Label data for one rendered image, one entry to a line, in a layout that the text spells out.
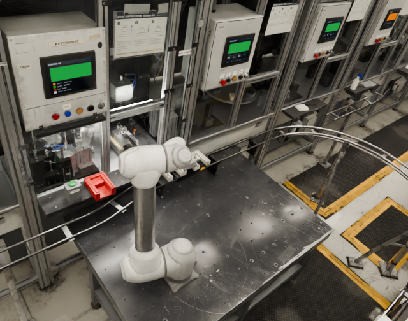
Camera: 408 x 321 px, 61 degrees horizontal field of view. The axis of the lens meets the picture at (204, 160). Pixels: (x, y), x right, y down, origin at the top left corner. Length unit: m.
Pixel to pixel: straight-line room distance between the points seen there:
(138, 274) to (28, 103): 0.96
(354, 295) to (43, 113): 2.68
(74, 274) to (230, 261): 1.26
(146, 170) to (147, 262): 0.52
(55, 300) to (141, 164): 1.58
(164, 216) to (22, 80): 1.19
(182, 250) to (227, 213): 0.68
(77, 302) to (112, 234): 0.72
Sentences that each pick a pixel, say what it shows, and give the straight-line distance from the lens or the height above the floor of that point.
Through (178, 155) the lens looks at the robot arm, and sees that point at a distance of 1.49.
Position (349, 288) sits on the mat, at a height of 0.01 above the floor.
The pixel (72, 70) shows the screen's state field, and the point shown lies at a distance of 1.75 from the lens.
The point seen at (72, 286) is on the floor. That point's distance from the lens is 2.85.
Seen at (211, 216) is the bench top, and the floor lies 0.68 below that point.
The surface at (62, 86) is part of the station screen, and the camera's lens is 1.77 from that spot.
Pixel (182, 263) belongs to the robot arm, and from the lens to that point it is 1.86.
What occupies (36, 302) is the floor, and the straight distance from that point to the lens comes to 2.84.
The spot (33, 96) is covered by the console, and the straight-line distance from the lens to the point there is 1.77.
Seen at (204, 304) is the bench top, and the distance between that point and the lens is 2.02.
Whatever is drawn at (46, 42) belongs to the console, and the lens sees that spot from 1.68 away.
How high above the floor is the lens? 2.45
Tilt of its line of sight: 39 degrees down
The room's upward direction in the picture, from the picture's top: 12 degrees clockwise
